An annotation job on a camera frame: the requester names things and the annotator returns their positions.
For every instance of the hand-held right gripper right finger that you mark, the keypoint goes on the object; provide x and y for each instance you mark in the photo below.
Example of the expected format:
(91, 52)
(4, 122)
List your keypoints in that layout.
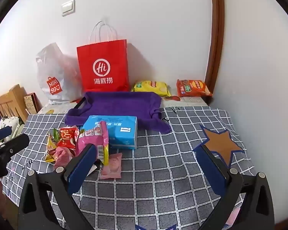
(211, 170)

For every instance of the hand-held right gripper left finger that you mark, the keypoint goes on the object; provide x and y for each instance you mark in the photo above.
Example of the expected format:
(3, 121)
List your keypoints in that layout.
(84, 170)

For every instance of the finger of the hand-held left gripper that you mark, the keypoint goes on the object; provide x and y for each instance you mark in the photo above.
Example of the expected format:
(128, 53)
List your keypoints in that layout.
(1, 134)
(14, 146)

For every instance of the pale pink packet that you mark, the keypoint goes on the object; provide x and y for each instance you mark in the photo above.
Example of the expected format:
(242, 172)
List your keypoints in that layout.
(111, 166)

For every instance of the pink packet with yellow end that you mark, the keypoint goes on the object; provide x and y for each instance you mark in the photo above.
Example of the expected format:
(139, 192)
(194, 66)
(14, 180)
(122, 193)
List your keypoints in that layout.
(93, 134)

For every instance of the red packet with green corner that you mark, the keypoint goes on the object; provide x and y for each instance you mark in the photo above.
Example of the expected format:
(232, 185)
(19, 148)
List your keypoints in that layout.
(67, 136)

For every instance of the white spotted cloth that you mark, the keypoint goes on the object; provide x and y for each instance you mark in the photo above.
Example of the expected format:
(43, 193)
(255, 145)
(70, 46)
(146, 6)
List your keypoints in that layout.
(7, 122)

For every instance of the brown patterned box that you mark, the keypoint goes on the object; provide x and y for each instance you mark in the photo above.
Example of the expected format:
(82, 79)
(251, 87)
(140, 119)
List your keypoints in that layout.
(32, 103)

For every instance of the blue tissue pack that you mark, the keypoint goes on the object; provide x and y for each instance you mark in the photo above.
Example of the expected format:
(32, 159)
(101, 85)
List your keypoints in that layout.
(122, 129)

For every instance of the purple cloth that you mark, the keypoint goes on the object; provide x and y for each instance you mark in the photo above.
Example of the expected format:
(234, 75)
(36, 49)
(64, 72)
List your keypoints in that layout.
(124, 105)

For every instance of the white plastic bag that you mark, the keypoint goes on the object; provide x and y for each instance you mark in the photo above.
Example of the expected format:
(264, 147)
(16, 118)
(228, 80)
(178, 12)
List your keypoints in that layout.
(52, 69)

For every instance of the orange chips bag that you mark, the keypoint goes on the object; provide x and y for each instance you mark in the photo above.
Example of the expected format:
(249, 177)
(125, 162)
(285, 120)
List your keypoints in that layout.
(192, 87)

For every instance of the yellow chips bag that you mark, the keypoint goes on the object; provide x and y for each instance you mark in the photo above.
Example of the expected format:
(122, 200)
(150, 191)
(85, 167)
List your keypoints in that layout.
(151, 86)

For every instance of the red paper bag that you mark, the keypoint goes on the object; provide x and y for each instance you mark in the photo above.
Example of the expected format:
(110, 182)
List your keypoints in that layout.
(103, 52)

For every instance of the brown wooden door frame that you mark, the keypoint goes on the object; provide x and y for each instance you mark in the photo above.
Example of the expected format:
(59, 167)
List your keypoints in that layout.
(216, 40)

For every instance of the white light switch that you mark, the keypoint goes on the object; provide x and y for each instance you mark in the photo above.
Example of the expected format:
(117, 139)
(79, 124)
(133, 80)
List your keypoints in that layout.
(68, 7)

